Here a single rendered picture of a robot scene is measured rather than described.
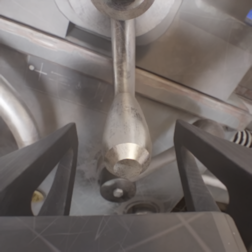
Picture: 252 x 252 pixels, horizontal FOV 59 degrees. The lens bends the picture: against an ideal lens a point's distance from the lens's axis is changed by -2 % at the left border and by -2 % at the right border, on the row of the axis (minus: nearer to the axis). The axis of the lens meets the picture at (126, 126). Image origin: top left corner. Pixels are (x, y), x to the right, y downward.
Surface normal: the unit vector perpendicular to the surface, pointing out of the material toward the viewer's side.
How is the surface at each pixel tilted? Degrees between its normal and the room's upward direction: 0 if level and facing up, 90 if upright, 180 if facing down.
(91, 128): 90
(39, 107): 90
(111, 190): 90
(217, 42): 90
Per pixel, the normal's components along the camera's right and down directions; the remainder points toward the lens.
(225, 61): 0.03, 0.57
